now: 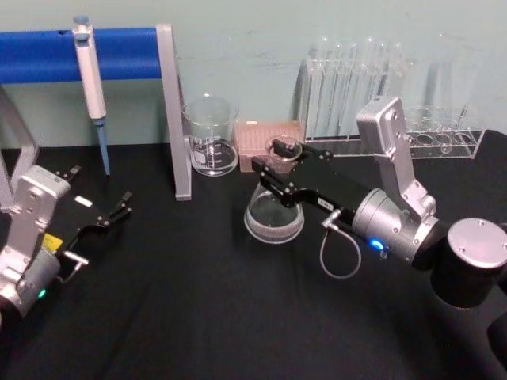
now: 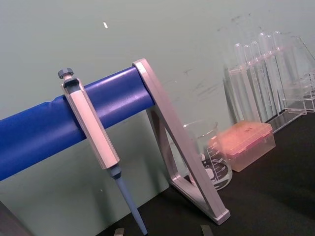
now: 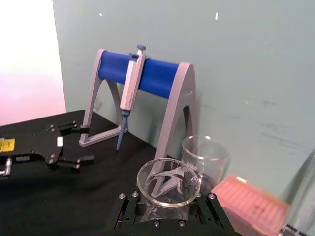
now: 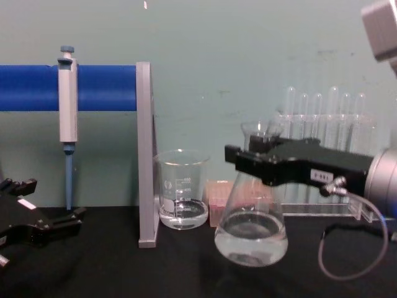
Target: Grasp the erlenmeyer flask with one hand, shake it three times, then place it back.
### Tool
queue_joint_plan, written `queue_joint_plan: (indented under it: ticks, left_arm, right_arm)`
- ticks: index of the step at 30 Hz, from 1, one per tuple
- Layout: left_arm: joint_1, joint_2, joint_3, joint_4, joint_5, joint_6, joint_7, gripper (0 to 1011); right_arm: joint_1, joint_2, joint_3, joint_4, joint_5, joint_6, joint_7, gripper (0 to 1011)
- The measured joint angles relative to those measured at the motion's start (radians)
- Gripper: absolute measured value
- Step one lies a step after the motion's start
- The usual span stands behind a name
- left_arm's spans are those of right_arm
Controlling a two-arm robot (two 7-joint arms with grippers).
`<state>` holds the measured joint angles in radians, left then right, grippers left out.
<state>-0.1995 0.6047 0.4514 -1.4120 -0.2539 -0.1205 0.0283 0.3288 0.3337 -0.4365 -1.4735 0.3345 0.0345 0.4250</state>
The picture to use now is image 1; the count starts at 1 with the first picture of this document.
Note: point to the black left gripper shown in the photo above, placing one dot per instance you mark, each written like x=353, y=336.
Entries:
x=79, y=217

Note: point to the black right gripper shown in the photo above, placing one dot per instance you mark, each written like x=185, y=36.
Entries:
x=336, y=186

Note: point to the clear glass conical flask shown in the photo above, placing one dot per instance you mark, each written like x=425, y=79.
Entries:
x=273, y=221

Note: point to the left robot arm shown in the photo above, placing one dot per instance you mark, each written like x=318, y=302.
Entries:
x=31, y=221

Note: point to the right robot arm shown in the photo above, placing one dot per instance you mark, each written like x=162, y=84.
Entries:
x=396, y=221

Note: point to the brown pipette tip box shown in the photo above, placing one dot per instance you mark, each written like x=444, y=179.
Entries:
x=253, y=138

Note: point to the clear glass test tube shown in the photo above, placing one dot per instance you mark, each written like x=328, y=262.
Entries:
x=381, y=71
x=350, y=79
x=337, y=79
x=324, y=79
x=369, y=71

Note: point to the clear glass beaker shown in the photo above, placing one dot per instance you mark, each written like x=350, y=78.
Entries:
x=210, y=130

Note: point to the white and blue pipette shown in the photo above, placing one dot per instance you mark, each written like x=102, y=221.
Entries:
x=90, y=79

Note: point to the clear acrylic test tube rack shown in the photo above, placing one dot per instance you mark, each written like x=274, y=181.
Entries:
x=447, y=140

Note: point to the black table cloth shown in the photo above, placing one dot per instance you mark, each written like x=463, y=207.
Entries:
x=198, y=308

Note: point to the small glass dropper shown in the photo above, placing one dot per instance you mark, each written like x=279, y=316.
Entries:
x=464, y=115

